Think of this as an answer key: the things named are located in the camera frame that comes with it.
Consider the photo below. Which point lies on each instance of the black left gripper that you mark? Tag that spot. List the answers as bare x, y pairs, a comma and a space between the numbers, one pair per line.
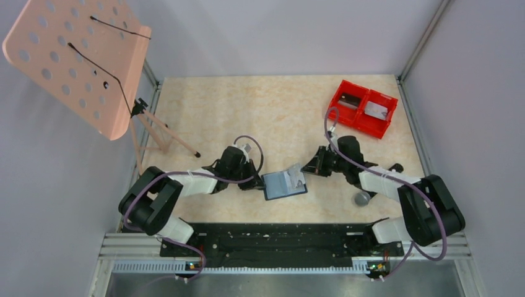
253, 184

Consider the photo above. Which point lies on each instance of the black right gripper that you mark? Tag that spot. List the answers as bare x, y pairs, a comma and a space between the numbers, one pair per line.
317, 164

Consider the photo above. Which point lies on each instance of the blue leather card holder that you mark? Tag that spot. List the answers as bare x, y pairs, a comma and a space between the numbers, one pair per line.
275, 186

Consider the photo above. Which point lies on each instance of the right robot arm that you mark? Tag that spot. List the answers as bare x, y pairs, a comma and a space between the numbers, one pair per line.
429, 211

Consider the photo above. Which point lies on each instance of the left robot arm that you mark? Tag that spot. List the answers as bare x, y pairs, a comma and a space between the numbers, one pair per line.
148, 205

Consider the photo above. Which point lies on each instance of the silver card in right bin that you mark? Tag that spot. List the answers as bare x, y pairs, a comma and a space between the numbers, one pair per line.
375, 110

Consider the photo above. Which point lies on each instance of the black microphone grey head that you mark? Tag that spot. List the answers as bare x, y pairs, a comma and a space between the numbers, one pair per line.
362, 199

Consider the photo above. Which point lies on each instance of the red double bin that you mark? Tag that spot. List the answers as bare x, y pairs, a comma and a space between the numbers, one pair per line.
357, 119

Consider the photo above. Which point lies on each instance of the pink music stand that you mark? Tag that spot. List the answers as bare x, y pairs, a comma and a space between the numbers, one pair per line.
68, 85

